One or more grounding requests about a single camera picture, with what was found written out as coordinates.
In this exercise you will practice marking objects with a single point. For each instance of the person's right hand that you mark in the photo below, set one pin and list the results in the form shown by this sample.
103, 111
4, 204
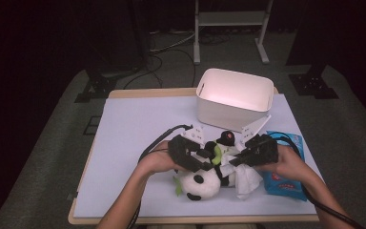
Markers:
289, 163

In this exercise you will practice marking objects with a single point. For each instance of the panda plush toy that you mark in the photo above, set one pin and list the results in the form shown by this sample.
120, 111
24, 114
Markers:
203, 184

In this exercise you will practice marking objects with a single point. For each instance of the white plastic bin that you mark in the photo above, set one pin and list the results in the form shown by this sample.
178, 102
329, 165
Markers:
228, 111

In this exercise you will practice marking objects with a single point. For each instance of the white metal stand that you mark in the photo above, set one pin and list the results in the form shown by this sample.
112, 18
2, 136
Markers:
197, 47

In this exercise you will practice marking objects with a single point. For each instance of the wooden table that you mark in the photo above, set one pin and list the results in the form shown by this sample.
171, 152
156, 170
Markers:
152, 93

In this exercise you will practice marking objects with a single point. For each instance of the white wet wipe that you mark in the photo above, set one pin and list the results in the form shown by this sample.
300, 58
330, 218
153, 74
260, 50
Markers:
246, 181

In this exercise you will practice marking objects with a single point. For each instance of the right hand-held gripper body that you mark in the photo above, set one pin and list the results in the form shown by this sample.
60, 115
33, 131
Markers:
262, 151

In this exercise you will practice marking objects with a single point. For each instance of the black floor grate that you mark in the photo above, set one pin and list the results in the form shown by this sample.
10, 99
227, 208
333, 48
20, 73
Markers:
92, 125

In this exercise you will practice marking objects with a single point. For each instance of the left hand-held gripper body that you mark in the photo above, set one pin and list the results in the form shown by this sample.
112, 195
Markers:
179, 149

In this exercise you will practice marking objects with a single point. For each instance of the blue wet wipes pack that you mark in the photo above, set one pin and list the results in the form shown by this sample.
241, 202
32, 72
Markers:
282, 187

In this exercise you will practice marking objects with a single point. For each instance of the person's left hand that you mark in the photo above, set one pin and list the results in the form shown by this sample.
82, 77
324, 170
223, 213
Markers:
158, 160

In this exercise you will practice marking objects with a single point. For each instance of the black stand base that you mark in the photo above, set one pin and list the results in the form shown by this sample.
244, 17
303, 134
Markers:
98, 86
311, 86

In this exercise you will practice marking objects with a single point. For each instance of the pale lilac table mat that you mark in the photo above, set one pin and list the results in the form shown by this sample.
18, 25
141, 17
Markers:
124, 120

